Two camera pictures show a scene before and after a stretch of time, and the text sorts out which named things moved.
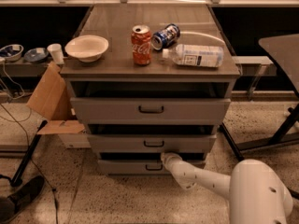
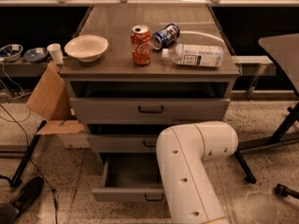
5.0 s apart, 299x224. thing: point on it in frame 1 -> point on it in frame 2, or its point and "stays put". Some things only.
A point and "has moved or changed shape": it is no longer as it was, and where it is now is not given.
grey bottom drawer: [139, 166] has moved or changed shape
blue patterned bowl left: [11, 52] stays put
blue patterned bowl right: [36, 55] stays put
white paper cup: [56, 51] stays put
